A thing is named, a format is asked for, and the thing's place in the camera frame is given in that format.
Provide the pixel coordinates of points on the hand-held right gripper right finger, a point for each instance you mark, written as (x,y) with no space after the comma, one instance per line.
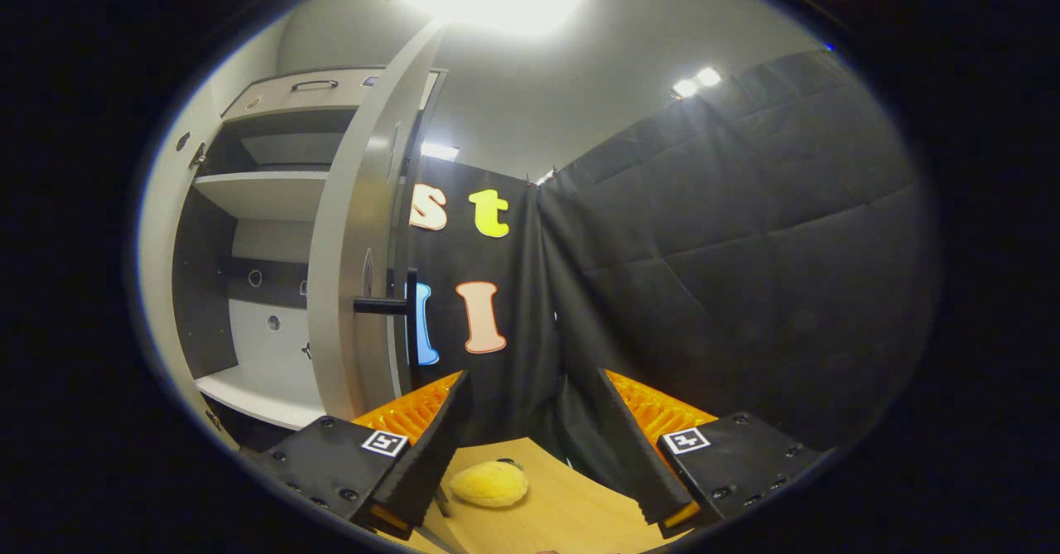
(633,455)

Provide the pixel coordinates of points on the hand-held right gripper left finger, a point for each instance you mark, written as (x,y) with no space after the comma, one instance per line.
(435,455)

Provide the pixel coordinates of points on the grey cabinet door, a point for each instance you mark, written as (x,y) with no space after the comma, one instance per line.
(352,206)
(161,231)

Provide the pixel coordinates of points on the grey white cabinet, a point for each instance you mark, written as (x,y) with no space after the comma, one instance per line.
(265,198)

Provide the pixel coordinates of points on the yellow plush toy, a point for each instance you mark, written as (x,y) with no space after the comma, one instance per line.
(490,484)

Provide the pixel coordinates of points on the black backdrop cloth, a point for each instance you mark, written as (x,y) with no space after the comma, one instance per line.
(729,272)

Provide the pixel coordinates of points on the small ceiling light panel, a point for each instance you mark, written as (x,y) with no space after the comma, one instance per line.
(696,82)
(439,151)

